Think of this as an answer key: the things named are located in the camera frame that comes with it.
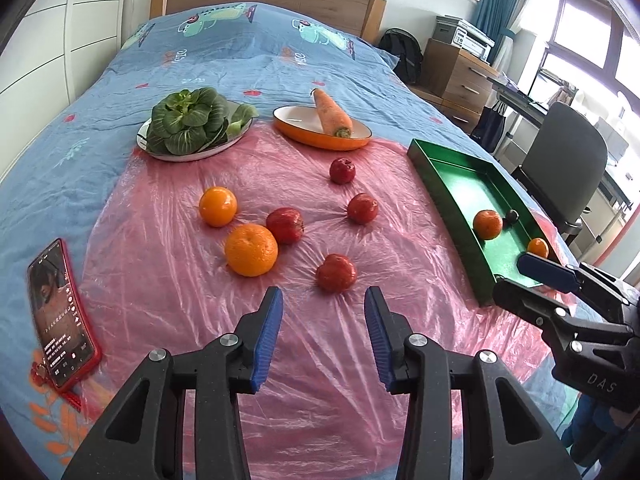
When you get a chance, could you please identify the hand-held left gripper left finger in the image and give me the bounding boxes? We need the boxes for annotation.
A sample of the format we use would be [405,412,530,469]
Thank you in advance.
[60,286,285,480]

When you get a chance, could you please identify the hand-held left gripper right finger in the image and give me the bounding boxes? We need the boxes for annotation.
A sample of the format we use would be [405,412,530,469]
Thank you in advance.
[363,286,583,480]

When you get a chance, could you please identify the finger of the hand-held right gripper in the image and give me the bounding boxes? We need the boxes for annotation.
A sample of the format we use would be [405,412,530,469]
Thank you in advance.
[516,252,633,321]
[492,277,636,356]

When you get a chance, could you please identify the red apple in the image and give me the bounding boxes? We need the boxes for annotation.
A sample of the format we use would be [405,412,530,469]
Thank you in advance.
[315,253,358,294]
[329,157,357,185]
[265,207,305,245]
[346,192,379,225]

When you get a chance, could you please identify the green shallow box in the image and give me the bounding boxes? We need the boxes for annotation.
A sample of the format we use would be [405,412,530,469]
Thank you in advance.
[406,138,561,307]

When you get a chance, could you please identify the large bumpy orange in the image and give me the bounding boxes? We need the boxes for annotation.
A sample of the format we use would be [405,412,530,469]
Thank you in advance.
[224,223,279,278]

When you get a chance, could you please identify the grey chair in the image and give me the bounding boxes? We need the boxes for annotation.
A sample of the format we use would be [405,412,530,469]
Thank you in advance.
[510,101,610,238]

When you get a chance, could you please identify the pink plastic sheet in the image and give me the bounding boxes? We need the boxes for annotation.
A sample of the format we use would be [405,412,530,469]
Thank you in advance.
[80,130,586,480]

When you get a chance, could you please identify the small orange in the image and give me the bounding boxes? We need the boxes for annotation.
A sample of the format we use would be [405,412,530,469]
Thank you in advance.
[199,186,238,228]

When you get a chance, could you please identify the dark blue shopping bag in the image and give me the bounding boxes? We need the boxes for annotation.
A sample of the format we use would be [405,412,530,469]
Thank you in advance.
[470,101,508,153]

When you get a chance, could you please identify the grey desk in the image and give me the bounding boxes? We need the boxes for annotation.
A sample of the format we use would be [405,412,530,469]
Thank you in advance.
[487,67,640,211]

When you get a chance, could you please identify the low wooden nightstand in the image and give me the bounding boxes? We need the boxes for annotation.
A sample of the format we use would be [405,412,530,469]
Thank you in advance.
[407,82,483,133]

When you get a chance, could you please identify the white patterned plate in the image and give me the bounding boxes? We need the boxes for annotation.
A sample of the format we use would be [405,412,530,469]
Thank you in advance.
[136,102,253,162]

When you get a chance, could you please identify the smartphone in red case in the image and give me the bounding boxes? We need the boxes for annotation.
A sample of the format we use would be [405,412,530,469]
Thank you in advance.
[27,238,103,390]

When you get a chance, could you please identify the wooden drawer cabinet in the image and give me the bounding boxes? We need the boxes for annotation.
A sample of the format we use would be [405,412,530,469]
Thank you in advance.
[422,38,501,111]

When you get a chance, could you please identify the orange shallow bowl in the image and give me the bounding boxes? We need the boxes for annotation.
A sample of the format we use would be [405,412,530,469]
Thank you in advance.
[272,105,373,151]

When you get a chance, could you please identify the green bok choy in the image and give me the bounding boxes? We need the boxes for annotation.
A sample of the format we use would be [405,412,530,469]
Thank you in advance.
[145,87,261,156]

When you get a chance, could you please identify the carrot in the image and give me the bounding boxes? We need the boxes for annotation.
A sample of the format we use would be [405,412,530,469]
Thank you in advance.
[311,88,353,139]

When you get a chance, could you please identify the window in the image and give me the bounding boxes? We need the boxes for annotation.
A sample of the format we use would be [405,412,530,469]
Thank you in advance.
[537,0,640,111]

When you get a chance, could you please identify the white grey printer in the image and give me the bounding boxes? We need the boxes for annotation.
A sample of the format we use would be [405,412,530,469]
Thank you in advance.
[432,15,496,61]

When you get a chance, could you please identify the black backpack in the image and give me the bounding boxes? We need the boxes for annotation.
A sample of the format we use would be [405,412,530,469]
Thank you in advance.
[378,28,425,86]

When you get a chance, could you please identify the wooden bed headboard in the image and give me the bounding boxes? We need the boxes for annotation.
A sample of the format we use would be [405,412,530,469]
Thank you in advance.
[150,0,388,41]

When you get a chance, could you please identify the white wardrobe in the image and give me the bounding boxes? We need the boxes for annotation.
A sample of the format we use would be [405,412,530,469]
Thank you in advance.
[0,0,128,176]

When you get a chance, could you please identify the red phone lanyard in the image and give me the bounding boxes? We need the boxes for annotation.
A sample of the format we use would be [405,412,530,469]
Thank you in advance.
[30,360,83,411]

